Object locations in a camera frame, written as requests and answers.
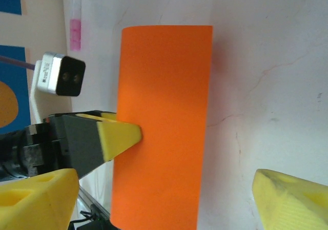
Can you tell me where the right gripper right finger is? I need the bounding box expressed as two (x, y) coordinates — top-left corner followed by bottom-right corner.
(252, 169), (328, 230)

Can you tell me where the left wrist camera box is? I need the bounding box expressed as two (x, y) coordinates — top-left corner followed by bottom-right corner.
(35, 51), (87, 97)

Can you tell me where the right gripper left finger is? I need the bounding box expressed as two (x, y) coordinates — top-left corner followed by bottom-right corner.
(0, 168), (79, 230)

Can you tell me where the orange paper sheet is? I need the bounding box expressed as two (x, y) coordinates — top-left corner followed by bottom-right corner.
(110, 25), (214, 230)

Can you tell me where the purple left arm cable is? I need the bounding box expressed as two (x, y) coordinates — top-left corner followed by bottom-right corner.
(0, 55), (36, 71)

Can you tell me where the white left camera bracket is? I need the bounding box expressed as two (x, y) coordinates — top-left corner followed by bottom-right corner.
(30, 60), (50, 126)

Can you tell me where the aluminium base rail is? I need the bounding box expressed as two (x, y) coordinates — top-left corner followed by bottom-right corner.
(68, 182), (113, 230)

